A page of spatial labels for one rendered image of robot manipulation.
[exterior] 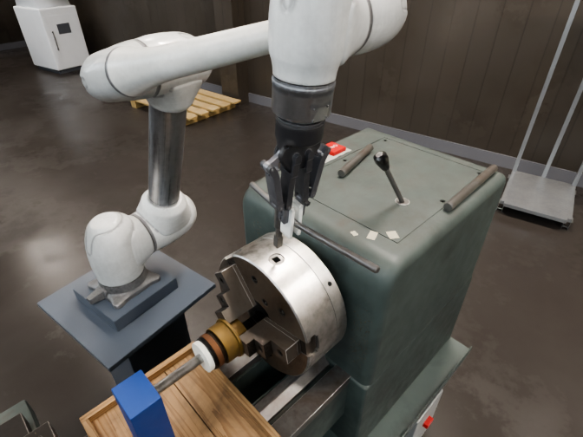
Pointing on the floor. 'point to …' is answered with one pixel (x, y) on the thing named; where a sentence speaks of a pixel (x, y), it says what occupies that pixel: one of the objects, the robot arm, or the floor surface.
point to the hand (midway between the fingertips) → (291, 218)
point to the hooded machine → (52, 34)
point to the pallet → (201, 105)
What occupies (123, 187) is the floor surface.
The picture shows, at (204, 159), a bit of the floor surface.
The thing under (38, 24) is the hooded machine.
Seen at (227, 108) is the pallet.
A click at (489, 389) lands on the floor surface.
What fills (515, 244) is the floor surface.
